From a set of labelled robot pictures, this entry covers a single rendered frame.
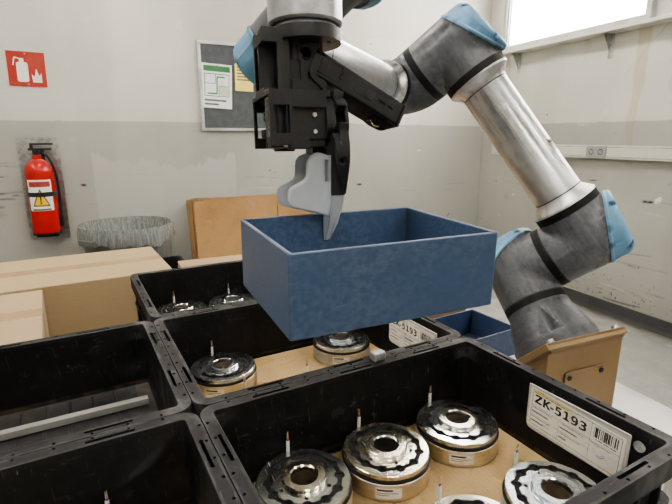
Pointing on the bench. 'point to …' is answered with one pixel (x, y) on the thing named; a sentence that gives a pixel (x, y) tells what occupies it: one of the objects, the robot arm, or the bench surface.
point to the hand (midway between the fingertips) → (330, 226)
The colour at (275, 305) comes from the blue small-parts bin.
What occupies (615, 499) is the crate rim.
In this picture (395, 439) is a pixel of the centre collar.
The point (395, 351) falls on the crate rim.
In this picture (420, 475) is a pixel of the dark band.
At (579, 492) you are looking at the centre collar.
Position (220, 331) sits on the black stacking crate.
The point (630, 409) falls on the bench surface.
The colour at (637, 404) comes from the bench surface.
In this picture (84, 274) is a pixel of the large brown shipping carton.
